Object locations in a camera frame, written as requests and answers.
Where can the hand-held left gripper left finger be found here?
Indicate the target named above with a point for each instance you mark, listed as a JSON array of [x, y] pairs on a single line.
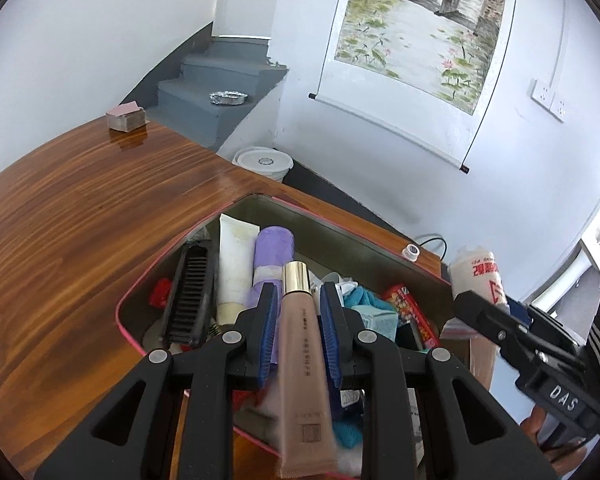
[[267, 340]]

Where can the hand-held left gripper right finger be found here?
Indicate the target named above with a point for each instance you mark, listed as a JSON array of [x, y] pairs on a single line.
[[330, 340]]

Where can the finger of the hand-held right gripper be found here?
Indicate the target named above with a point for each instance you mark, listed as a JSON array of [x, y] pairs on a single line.
[[485, 317], [520, 311]]

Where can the white bandage roll pack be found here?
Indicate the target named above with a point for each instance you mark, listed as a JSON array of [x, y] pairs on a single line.
[[477, 270]]

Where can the beige tube with gold cap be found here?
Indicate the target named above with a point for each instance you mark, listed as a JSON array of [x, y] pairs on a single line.
[[302, 385]]

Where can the blue towel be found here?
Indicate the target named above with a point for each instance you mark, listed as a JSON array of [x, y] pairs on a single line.
[[362, 297]]

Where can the small teal box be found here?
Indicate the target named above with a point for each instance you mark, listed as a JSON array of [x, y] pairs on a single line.
[[380, 320]]

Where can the white cream tube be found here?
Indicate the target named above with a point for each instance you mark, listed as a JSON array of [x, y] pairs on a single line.
[[235, 270]]

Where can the black comb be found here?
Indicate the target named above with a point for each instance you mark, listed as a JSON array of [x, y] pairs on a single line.
[[190, 295]]

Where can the purple garbage bag roll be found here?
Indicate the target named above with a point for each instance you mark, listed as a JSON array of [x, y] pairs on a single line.
[[272, 250]]

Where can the red snack packet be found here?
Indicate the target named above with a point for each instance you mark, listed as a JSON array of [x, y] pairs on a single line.
[[160, 292]]

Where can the person's right hand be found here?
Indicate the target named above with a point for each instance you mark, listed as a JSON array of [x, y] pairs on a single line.
[[534, 425]]

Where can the small red packet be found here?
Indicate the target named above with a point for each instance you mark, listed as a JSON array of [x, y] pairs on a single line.
[[407, 305]]

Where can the small white cap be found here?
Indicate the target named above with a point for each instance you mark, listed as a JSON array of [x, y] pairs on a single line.
[[411, 251]]

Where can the white plastic bucket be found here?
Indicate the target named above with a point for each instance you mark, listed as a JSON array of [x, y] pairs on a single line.
[[262, 162]]

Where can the foil tray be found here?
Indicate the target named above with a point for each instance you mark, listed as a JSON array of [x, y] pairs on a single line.
[[228, 98]]

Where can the grey staircase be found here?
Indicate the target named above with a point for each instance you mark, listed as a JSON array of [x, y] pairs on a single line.
[[195, 105]]

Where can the white wall socket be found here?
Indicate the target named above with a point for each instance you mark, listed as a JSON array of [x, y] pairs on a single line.
[[541, 92], [559, 106]]

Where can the wall scroll painting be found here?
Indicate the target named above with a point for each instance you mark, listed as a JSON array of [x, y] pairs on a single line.
[[420, 25]]

